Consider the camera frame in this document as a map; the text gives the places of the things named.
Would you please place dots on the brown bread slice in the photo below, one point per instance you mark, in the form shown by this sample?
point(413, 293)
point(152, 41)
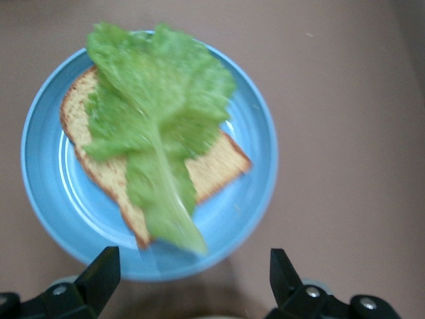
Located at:
point(219, 169)

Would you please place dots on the green lettuce leaf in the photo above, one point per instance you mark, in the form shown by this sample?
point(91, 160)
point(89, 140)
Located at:
point(159, 99)

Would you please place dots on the blue round plate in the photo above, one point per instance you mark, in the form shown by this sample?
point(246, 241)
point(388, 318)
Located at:
point(46, 166)

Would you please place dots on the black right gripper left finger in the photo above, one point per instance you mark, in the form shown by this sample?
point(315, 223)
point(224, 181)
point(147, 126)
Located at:
point(83, 299)

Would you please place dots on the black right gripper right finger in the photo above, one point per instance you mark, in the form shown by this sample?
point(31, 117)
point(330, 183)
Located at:
point(299, 302)

